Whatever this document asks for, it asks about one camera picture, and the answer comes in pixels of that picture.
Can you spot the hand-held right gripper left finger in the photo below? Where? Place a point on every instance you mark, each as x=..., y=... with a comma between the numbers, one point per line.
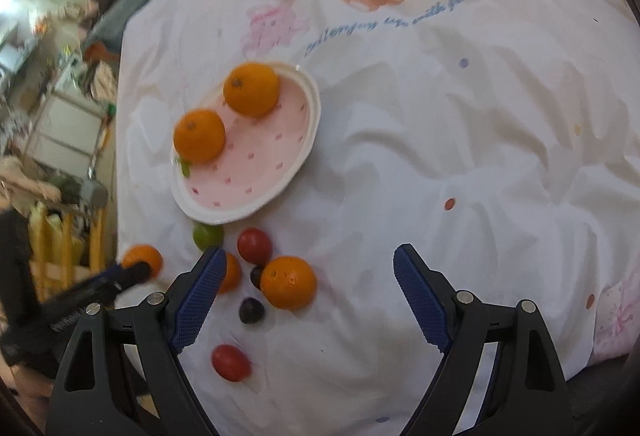
x=200, y=301

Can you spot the teal cushion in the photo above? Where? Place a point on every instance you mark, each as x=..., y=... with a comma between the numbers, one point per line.
x=117, y=16

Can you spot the green plum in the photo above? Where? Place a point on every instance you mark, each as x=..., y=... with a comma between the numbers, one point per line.
x=206, y=236

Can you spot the dark grape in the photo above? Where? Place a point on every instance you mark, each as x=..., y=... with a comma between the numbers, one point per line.
x=255, y=277
x=251, y=310

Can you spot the white cabinet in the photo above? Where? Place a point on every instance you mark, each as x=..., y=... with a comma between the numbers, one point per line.
x=65, y=126

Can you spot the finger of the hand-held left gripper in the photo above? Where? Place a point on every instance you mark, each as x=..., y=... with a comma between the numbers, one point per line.
x=125, y=274

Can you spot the small orange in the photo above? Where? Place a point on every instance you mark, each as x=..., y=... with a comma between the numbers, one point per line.
x=288, y=282
x=231, y=272
x=145, y=255

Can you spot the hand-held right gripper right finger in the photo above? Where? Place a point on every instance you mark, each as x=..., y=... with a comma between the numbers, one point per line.
x=420, y=296

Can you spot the yellow wooden chair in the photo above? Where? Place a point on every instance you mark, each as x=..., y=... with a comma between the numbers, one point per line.
x=55, y=241

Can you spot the patterned cloth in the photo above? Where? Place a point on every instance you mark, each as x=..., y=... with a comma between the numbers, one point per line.
x=103, y=78

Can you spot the pink and white plate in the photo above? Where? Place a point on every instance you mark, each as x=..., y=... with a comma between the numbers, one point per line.
x=250, y=166

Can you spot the large orange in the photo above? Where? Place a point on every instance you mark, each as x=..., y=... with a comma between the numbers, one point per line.
x=199, y=136
x=251, y=88

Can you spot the small green fruit on plate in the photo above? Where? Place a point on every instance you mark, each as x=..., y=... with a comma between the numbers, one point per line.
x=185, y=167

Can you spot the pink print pillow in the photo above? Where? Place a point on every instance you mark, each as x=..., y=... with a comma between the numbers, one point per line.
x=617, y=316

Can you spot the red cherry tomato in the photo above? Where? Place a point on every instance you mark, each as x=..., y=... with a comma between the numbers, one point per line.
x=231, y=362
x=254, y=246

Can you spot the white printed blanket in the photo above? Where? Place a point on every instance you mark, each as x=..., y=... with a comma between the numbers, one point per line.
x=425, y=141

